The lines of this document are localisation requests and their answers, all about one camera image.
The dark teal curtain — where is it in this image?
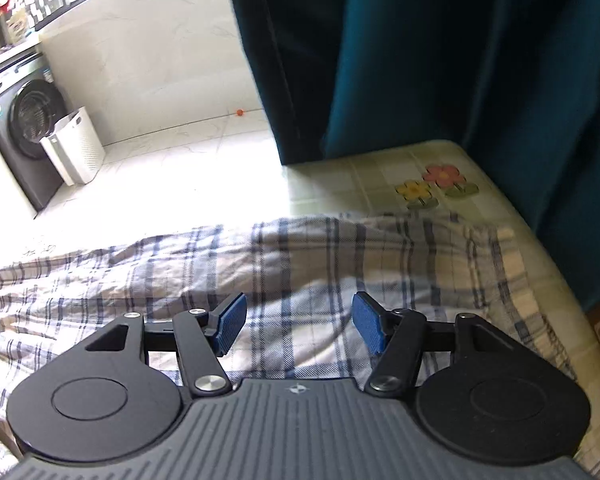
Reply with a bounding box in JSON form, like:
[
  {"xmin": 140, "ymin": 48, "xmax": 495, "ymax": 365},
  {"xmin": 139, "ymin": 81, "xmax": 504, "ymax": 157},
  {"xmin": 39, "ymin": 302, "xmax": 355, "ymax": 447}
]
[{"xmin": 221, "ymin": 0, "xmax": 600, "ymax": 311}]

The white laundry basket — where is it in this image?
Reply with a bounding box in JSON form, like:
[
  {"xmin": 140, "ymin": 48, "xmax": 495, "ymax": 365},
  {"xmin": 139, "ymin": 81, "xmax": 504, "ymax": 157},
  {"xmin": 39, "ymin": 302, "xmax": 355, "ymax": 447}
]
[{"xmin": 40, "ymin": 106, "xmax": 106, "ymax": 186}]

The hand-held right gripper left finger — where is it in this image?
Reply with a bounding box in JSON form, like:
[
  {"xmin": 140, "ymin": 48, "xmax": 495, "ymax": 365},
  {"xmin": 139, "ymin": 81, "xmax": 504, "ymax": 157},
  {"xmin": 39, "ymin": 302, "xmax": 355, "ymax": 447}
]
[{"xmin": 84, "ymin": 293, "xmax": 249, "ymax": 400}]

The checked printed bed sheet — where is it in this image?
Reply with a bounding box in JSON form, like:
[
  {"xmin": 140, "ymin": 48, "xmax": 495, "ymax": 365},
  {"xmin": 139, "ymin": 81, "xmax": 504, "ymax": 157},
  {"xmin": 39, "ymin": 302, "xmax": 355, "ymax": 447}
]
[{"xmin": 280, "ymin": 140, "xmax": 600, "ymax": 480}]

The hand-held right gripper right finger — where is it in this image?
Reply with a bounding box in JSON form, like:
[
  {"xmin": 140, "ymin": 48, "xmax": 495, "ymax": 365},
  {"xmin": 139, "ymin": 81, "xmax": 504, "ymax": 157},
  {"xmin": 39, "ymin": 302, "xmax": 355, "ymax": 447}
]
[{"xmin": 351, "ymin": 291, "xmax": 522, "ymax": 400}]

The detergent bottle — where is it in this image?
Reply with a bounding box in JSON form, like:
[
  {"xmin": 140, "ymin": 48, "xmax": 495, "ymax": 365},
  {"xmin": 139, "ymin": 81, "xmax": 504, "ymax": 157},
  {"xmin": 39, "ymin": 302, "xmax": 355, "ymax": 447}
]
[{"xmin": 1, "ymin": 7, "xmax": 31, "ymax": 46}]

